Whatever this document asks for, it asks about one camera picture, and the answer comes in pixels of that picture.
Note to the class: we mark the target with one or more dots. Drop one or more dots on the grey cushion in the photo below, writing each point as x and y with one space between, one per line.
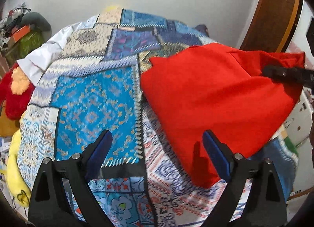
39 19

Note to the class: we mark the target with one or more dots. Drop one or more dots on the red plush toy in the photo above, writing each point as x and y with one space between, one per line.
14 101

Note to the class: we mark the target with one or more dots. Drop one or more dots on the brown wooden door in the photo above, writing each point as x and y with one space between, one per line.
272 15

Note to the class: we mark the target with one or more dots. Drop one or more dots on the green box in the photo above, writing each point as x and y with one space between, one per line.
32 44

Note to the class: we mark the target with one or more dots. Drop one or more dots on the orange box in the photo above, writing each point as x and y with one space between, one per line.
22 33

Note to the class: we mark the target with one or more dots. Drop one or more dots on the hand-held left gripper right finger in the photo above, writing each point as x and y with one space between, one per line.
218 160

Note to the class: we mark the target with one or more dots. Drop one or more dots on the blue patchwork quilt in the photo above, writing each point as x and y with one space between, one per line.
93 99

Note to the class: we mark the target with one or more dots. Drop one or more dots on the red garment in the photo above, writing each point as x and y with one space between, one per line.
208 94

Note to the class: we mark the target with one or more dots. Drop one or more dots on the pile of clothes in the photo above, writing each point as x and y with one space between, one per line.
13 15

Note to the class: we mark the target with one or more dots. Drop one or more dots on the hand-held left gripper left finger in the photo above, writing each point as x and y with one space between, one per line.
99 155

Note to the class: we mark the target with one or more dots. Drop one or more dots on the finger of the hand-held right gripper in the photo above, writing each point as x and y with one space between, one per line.
287 74

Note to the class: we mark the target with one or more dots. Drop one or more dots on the white cloth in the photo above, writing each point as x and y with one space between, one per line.
46 55

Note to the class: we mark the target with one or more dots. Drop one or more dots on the yellow plush toy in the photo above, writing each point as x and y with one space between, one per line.
18 175

